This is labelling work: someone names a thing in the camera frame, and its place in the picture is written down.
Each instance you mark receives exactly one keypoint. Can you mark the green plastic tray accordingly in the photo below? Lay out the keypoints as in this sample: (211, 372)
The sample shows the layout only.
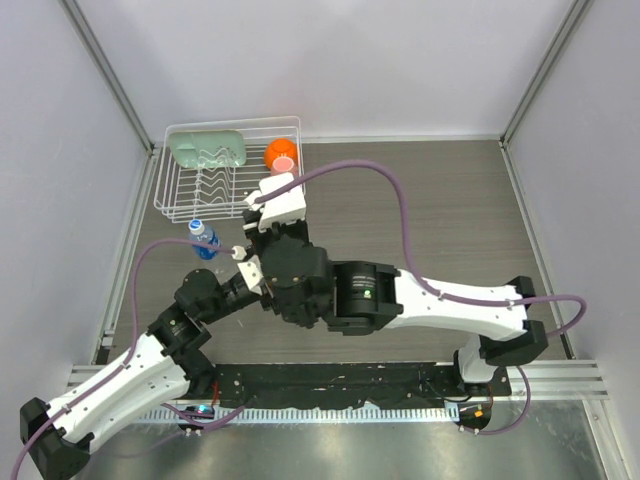
(207, 149)

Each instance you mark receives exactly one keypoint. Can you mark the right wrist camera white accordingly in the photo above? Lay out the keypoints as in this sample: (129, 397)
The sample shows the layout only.
(284, 209)

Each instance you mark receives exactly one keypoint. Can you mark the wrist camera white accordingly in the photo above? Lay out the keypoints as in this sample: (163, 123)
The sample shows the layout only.
(284, 209)
(249, 267)

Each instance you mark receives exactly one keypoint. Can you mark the blue label water bottle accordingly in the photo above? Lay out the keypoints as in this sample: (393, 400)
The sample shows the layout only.
(208, 237)

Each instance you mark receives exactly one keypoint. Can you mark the orange bowl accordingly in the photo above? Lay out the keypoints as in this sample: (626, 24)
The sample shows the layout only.
(280, 147)

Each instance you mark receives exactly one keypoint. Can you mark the white wire dish rack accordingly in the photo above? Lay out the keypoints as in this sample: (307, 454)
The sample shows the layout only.
(217, 194)

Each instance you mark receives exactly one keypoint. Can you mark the white slotted cable duct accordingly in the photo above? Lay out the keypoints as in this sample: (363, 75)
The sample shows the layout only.
(368, 413)

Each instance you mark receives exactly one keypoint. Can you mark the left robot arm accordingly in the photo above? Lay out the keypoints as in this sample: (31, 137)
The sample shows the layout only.
(163, 363)

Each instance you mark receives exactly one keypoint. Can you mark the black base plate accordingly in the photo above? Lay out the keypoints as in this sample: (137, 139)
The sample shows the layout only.
(332, 386)

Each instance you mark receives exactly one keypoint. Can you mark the pink cup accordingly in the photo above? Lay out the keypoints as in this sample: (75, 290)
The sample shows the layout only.
(283, 165)

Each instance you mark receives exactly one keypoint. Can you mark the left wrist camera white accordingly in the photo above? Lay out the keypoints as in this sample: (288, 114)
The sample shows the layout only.
(249, 267)

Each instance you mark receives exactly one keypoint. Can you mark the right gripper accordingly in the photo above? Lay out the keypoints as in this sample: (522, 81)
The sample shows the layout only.
(258, 239)

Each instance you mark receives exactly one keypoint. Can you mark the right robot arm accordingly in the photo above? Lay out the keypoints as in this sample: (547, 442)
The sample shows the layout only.
(300, 283)

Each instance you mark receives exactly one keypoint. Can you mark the white blue bottle cap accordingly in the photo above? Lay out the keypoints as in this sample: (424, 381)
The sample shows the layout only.
(196, 227)

